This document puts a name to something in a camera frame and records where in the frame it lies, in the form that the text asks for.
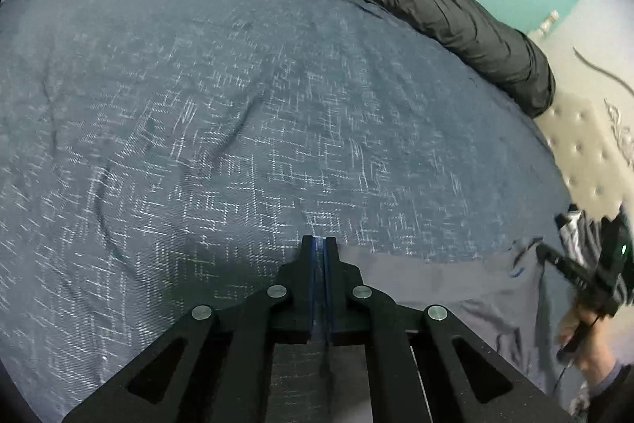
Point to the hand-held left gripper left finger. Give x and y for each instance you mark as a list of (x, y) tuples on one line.
[(309, 286)]

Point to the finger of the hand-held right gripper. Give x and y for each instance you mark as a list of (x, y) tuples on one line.
[(564, 267)]

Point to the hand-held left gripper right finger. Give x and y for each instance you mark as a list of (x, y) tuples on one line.
[(336, 289)]

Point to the light grey garment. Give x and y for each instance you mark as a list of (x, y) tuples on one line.
[(470, 299)]

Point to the person's right forearm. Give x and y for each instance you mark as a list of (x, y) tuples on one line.
[(614, 393)]

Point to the person's right hand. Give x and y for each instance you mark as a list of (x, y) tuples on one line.
[(597, 353)]

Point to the cream tufted headboard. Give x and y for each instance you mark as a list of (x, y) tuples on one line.
[(584, 140)]

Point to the blue patterned bedspread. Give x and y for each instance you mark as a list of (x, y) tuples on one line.
[(198, 106)]

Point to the white bedpost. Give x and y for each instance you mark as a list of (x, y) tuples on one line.
[(549, 21)]

